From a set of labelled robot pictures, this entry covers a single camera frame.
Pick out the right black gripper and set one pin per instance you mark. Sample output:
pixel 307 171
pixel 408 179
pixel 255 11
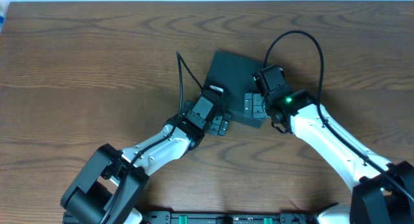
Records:
pixel 254 107

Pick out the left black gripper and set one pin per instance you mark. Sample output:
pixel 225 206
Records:
pixel 218 124

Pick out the dark green box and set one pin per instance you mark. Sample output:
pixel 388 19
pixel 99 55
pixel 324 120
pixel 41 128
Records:
pixel 234 74

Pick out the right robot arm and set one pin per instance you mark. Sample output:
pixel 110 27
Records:
pixel 381 192

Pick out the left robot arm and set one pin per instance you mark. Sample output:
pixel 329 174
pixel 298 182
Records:
pixel 111 182

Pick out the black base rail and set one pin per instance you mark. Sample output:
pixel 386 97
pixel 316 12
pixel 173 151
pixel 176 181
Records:
pixel 210 218

